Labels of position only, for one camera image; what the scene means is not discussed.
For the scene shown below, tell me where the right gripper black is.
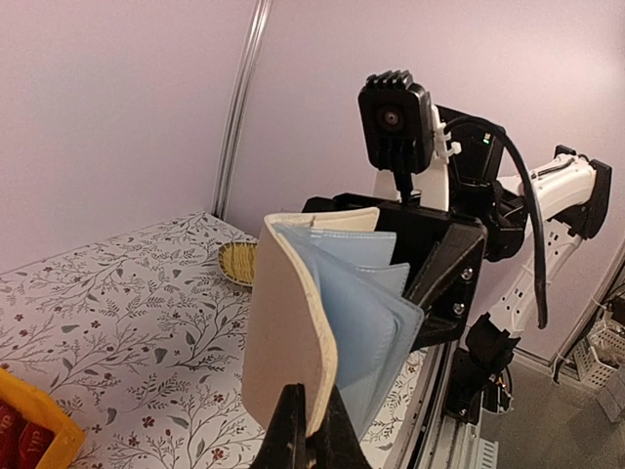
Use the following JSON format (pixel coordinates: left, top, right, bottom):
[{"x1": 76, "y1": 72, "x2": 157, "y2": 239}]
[{"x1": 303, "y1": 193, "x2": 487, "y2": 350}]

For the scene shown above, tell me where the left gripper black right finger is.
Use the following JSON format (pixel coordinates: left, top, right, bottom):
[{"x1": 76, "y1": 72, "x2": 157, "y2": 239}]
[{"x1": 310, "y1": 386, "x2": 371, "y2": 469}]

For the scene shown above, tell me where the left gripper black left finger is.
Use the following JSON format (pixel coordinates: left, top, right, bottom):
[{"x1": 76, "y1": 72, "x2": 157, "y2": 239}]
[{"x1": 253, "y1": 384, "x2": 308, "y2": 469}]

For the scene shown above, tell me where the beige card holder wallet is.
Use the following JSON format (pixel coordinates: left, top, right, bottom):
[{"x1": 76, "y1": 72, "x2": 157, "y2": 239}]
[{"x1": 242, "y1": 207, "x2": 424, "y2": 437}]

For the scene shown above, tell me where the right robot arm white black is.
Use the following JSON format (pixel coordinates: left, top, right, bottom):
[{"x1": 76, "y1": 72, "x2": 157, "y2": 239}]
[{"x1": 305, "y1": 107, "x2": 612, "y2": 423}]

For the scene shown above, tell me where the dark red VIP card stack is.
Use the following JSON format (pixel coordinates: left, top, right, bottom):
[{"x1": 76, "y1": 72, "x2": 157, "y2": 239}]
[{"x1": 1, "y1": 402, "x2": 55, "y2": 469}]

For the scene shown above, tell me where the woven bamboo tray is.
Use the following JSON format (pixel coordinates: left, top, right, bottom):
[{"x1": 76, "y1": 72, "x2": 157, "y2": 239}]
[{"x1": 218, "y1": 241, "x2": 257, "y2": 287}]

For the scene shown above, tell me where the front aluminium rail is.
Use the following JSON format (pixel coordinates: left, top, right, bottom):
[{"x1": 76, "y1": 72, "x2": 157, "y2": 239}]
[{"x1": 384, "y1": 342, "x2": 499, "y2": 469}]

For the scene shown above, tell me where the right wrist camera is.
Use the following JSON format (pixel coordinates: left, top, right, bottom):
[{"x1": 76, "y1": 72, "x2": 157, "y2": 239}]
[{"x1": 357, "y1": 70, "x2": 461, "y2": 203}]

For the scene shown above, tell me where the right aluminium frame post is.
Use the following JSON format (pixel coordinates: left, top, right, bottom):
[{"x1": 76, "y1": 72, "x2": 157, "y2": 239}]
[{"x1": 211, "y1": 0, "x2": 273, "y2": 220}]

